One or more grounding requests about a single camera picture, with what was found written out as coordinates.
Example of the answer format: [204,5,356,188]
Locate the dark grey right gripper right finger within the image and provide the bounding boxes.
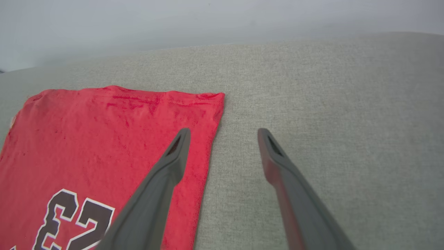
[257,128,356,250]

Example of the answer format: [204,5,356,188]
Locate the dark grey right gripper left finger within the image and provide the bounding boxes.
[95,128,191,250]

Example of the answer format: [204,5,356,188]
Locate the red sports jersey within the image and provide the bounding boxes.
[0,85,225,250]

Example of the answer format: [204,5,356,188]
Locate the grey-beige fabric sofa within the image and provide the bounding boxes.
[0,32,444,250]

